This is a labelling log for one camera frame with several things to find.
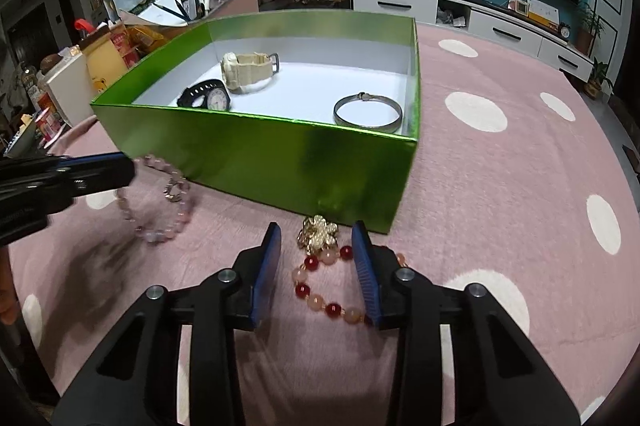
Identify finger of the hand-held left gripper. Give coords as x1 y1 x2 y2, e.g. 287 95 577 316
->
50 152 137 202

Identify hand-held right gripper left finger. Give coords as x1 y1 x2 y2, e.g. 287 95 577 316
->
50 221 283 426

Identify white paper sheets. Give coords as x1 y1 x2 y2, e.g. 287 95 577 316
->
135 0 191 27

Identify silver metal bangle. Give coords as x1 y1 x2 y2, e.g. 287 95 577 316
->
333 92 402 129

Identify white drawer organizer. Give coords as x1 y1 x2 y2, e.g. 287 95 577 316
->
37 53 98 127

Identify white television cabinet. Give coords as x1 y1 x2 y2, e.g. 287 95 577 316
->
350 0 596 82

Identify yellow bear bottle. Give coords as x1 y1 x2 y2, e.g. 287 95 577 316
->
75 20 128 94

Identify black wrist watch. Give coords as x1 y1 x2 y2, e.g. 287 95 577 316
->
176 78 232 112

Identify person's left hand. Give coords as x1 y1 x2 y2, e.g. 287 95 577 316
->
0 251 21 327

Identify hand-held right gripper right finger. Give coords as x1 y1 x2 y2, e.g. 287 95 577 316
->
351 220 583 426

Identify tall potted plant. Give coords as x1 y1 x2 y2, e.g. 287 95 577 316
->
575 1 603 54

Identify green cardboard box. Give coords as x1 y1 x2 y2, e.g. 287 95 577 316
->
90 8 420 235

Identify cream wrist watch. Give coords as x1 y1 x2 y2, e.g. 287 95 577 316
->
220 51 281 95

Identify pink pen holder box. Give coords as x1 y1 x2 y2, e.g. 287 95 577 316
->
187 0 261 24

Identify red bead bracelet gold charm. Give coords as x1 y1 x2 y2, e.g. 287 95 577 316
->
292 215 408 326

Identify yellow white desk calendar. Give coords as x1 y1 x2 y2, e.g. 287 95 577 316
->
525 0 560 29

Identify pink polka dot tablecloth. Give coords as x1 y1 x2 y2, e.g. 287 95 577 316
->
10 21 631 426

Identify orange snack packet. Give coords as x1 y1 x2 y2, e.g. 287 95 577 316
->
127 26 166 54

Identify pink bead bracelet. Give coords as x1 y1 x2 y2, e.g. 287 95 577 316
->
115 154 196 244

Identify small potted plant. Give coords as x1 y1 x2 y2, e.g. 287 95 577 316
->
585 58 615 101

